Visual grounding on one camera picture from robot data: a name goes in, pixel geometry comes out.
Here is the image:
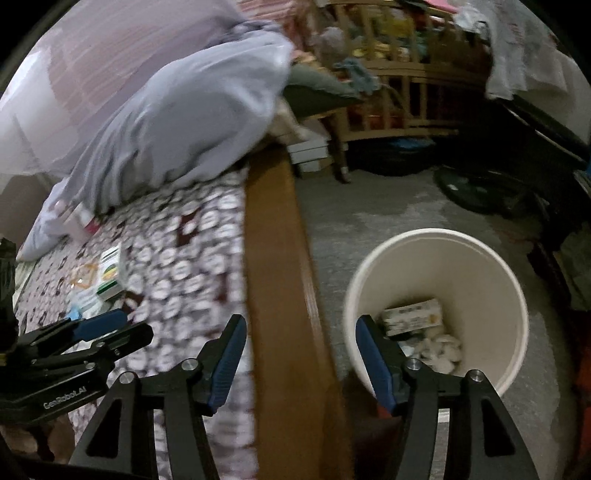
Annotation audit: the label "orange-edged clear packet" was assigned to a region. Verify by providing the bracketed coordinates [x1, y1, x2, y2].
[69, 263, 100, 289]

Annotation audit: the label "lilac mosquito net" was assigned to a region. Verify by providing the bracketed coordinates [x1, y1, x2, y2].
[0, 0, 259, 176]

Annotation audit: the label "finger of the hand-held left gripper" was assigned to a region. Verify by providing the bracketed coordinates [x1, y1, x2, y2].
[14, 323, 154, 370]
[16, 308, 130, 347]

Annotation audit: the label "green white medicine box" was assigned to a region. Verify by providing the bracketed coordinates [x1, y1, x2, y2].
[95, 244, 125, 301]

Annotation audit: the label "grey-green cushion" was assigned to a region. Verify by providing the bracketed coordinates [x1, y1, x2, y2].
[281, 62, 365, 114]

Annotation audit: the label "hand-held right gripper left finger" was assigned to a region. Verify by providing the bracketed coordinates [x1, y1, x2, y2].
[69, 314, 247, 480]

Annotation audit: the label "wooden bed frame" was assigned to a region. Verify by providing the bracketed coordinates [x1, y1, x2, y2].
[242, 138, 352, 480]

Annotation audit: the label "black fan base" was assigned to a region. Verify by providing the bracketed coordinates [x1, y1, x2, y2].
[434, 166, 541, 217]

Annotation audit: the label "grey brown printed blanket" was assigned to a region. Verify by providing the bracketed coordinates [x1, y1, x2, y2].
[14, 168, 257, 480]

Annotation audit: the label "black chair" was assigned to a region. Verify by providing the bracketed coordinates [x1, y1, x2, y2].
[503, 92, 591, 185]

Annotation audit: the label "white tissues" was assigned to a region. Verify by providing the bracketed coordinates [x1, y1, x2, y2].
[399, 332, 464, 374]

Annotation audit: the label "white bottle with pink label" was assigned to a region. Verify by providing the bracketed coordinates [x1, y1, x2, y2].
[76, 203, 102, 236]

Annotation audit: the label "blue-grey quilt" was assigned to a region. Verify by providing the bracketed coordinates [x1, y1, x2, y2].
[16, 21, 294, 261]

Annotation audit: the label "white bucket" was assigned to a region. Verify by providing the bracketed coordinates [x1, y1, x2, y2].
[342, 228, 529, 411]

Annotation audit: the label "white yellow cardboard box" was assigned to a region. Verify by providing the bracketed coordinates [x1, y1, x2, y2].
[379, 298, 445, 337]

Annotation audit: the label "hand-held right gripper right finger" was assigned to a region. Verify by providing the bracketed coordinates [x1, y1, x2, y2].
[355, 315, 541, 480]

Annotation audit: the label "wooden crib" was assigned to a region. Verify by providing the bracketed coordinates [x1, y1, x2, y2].
[300, 0, 490, 181]

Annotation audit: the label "white printed plastic bag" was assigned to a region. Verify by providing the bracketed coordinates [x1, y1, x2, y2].
[485, 9, 573, 102]

